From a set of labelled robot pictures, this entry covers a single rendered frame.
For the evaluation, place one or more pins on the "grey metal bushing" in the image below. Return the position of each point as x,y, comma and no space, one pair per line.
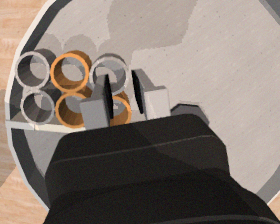
117,87
23,73
33,113

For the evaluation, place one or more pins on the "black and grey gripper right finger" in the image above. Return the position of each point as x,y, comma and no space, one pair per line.
152,101

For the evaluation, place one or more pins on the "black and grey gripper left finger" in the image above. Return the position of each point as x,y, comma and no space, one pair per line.
98,109

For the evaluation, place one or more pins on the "bronze bushing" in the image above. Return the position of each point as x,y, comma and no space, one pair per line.
58,78
125,116
67,117

